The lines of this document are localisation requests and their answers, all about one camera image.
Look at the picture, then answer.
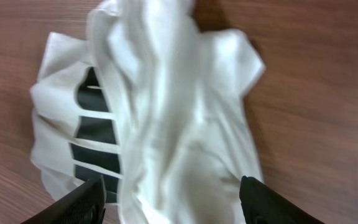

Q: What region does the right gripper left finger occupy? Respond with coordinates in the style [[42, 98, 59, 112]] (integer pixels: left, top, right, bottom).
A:
[[22, 175, 106, 224]]

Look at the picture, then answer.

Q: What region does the white t-shirt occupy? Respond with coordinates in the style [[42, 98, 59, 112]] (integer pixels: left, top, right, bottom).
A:
[[30, 0, 265, 223]]

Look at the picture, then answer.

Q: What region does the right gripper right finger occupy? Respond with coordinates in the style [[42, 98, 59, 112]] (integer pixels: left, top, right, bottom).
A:
[[239, 176, 324, 224]]

